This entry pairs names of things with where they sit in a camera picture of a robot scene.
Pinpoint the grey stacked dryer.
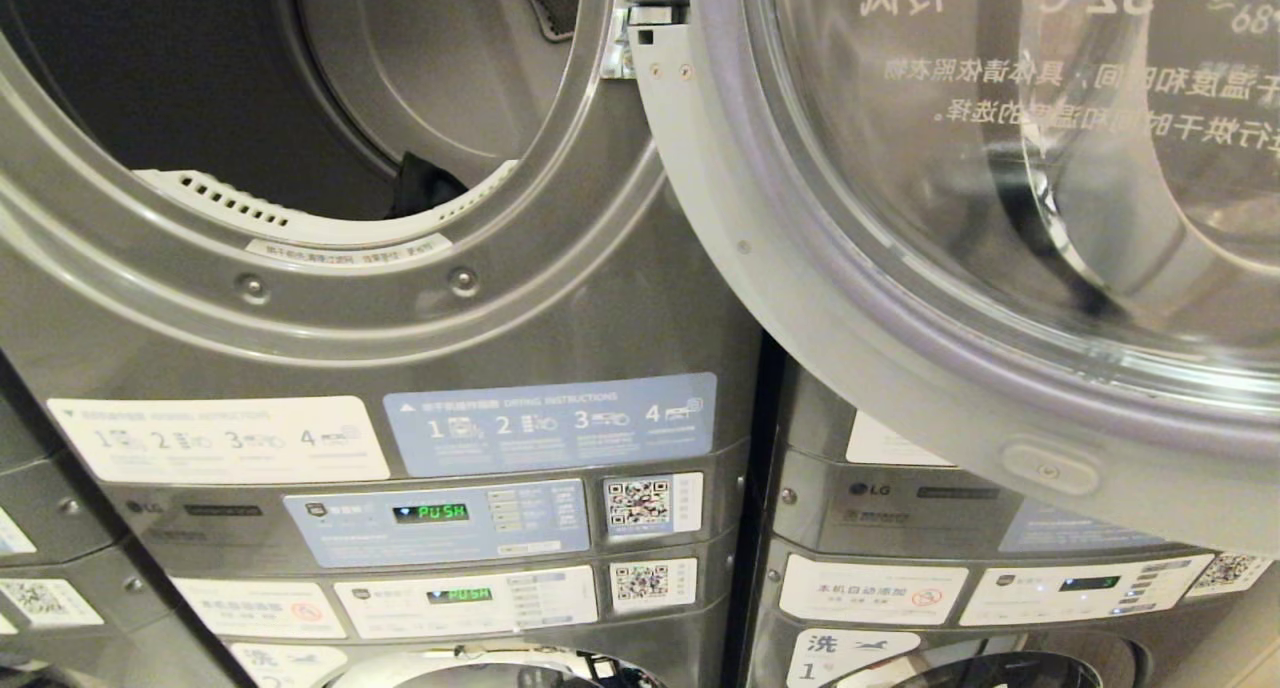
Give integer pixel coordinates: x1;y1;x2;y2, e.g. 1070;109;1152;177
0;0;766;688

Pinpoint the round glass dryer door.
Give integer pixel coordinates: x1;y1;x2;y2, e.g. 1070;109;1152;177
618;0;1280;559

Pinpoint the blue dryer control panel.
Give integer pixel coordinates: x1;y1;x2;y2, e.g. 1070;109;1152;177
283;479;592;569

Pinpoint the grey stacked laundry machine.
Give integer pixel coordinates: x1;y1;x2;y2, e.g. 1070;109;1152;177
738;353;1280;688

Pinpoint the blue instruction sticker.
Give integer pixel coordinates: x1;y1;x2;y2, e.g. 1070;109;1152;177
383;372;719;478

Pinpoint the dark garment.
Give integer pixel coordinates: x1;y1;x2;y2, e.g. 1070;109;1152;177
388;152;469;220

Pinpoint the white washer control panel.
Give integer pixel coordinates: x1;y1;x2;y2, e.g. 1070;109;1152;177
333;565;600;640

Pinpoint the white lint filter grille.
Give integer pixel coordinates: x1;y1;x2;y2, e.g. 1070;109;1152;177
133;159;521;248

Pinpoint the white instruction sticker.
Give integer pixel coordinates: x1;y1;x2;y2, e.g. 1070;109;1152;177
47;396;392;485

